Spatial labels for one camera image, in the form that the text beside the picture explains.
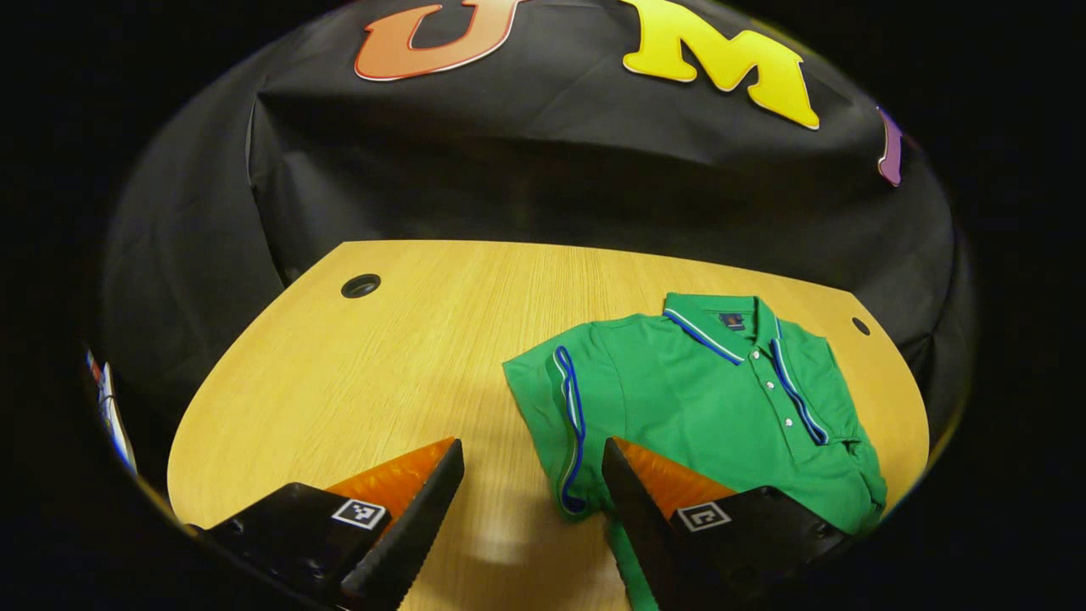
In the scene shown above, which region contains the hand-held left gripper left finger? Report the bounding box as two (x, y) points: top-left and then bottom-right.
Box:
(185, 437), (466, 611)

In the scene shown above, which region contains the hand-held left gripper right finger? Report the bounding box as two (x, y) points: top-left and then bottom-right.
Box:
(601, 436), (854, 611)

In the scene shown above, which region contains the green T-shirt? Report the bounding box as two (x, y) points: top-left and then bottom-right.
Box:
(502, 292), (888, 611)

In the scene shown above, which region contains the white panel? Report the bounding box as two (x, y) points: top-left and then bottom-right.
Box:
(85, 348), (138, 476)

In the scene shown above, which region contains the black backdrop cloth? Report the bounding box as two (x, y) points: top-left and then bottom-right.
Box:
(98, 0), (977, 442)

